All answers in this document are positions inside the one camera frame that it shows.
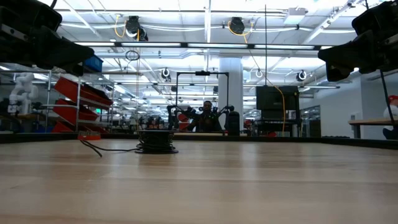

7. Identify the black ceiling cable reel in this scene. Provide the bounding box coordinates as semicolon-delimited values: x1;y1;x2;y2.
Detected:
125;15;149;42
229;17;246;35

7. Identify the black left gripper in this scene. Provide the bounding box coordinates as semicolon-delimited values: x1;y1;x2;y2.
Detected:
0;0;96;77

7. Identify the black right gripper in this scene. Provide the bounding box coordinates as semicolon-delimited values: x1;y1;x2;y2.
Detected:
317;0;398;82

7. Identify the blue storage bin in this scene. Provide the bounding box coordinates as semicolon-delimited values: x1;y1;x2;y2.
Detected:
82;55;104;73

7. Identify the thin black braided cord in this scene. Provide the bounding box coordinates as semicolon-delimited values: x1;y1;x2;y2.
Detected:
80;139;141;158

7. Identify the thick black slanting cable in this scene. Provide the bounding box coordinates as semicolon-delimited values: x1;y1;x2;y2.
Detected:
364;0;398;140

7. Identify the red tilted shelf bin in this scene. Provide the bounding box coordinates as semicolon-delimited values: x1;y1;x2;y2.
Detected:
52;121;77;134
53;76;113;108
52;98;100;125

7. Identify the black aluminium table frame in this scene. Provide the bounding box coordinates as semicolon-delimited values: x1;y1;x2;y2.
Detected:
0;132;398;149

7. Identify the long ceiling light bar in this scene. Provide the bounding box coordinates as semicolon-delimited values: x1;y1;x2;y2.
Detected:
74;40;333;51

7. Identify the black gantry frame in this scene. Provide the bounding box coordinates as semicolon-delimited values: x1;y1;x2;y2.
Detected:
175;70;230;125

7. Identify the wooden bench table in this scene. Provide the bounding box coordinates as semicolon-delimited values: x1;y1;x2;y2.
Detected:
348;117;398;139

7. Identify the person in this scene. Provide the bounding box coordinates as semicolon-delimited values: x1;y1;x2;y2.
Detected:
382;95;398;140
188;100;223;132

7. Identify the metal shelf rack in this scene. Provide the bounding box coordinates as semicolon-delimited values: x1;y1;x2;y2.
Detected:
43;67;114;134

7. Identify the yellow hanging cable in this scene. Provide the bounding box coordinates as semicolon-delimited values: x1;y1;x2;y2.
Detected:
228;18;286;133

